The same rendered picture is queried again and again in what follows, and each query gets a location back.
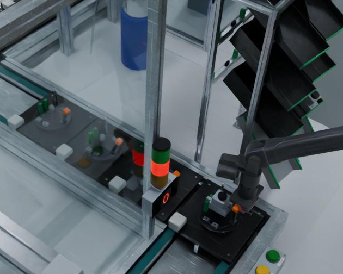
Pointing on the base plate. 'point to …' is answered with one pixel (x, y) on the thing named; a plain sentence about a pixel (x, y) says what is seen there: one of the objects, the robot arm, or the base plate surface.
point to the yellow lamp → (158, 182)
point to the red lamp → (163, 169)
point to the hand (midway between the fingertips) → (242, 210)
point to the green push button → (273, 255)
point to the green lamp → (163, 157)
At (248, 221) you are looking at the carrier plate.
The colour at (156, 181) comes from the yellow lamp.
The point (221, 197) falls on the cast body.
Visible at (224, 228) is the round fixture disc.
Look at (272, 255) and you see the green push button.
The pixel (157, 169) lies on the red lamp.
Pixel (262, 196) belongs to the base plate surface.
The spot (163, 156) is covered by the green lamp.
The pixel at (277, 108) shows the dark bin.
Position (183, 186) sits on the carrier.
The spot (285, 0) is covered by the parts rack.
